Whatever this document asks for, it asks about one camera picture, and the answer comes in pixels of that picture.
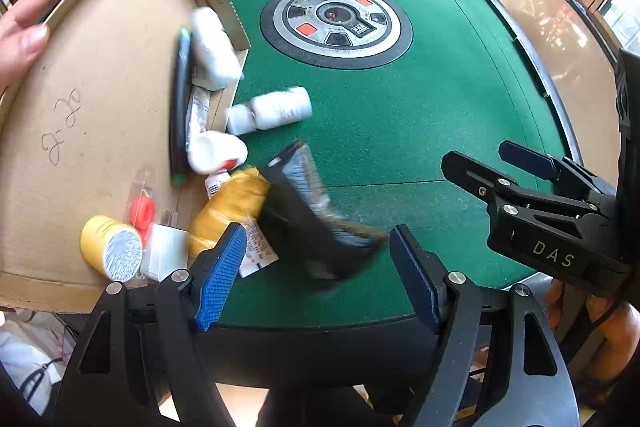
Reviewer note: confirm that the brown cardboard box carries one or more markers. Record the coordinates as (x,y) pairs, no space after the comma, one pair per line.
(100,97)

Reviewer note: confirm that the round table control panel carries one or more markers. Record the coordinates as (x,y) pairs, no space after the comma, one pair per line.
(335,29)

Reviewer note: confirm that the yellow jar silver lid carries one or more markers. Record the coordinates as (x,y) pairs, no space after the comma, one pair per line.
(112,249)

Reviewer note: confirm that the clear tube red cap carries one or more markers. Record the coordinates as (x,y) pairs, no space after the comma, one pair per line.
(142,212)

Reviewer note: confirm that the black pen green cap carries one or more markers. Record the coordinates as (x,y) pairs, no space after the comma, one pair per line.
(179,107)

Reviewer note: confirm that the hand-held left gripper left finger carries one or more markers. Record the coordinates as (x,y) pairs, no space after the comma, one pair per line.
(220,279)

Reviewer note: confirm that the person's right hand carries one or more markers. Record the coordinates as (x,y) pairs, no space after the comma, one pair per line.
(620,339)

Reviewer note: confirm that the white plastic bottle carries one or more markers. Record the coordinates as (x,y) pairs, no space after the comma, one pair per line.
(212,152)

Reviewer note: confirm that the small white box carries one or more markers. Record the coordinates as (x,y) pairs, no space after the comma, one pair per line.
(165,254)

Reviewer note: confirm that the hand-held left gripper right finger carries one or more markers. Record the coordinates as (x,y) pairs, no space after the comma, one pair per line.
(416,279)

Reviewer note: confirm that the tall white bottle green label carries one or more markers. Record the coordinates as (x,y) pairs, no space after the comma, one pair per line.
(212,47)

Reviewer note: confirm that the yellow foil packet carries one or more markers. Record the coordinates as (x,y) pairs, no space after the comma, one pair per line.
(230,207)

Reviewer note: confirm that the white plastic bag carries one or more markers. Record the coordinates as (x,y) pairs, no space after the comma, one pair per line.
(30,357)

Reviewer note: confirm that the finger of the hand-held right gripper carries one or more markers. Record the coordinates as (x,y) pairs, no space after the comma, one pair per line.
(530,159)
(475,174)

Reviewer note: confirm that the black foil packet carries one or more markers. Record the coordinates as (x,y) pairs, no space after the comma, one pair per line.
(300,227)

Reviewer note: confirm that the short white bottle green label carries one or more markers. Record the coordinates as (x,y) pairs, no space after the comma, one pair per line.
(275,109)

